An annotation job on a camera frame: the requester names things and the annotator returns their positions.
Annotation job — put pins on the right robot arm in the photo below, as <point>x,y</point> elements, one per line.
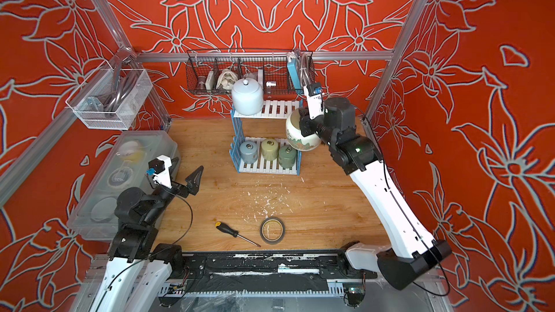
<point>413,249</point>

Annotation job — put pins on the black wire wall basket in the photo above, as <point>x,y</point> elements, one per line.
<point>269,68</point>

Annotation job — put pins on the blue white two-tier shelf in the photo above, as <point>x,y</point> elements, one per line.
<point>272,110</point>

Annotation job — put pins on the small blue-grey tea canister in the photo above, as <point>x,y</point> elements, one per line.
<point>249,152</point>

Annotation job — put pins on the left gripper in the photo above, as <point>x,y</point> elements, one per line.
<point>192,185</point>

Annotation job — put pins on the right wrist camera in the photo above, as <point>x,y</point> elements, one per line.
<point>313,93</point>

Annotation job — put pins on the light blue box in basket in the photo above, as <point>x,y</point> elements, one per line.
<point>293,70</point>

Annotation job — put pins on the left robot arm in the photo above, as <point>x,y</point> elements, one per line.
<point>137,270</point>

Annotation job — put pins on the cream cloth item in basket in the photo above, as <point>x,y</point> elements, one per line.
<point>226,80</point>

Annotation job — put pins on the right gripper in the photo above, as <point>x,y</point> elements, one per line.
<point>306,122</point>

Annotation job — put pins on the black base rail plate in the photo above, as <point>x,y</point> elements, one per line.
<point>265,273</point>

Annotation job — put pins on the cream floral tea canister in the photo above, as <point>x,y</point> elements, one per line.
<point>295,137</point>

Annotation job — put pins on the white ceramic tea canister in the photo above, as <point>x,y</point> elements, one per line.
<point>247,96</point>

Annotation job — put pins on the translucent plastic storage box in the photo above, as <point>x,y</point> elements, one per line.
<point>124,167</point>

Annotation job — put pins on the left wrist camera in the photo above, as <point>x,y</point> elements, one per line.
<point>159,171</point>

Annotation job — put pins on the yellow black screwdriver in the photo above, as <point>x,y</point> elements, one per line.
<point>224,228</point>

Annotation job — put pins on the roll of brown tape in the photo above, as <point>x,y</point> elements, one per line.
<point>272,230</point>

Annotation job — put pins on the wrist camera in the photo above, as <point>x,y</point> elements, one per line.
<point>313,93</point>
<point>159,171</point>

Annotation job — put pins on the clear plastic wall bin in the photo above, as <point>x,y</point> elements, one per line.
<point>111,97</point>

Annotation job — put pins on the small yellow-green tea canister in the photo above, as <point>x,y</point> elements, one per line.
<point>270,149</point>

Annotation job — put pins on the small dark green tea canister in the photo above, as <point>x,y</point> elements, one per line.
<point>287,156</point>

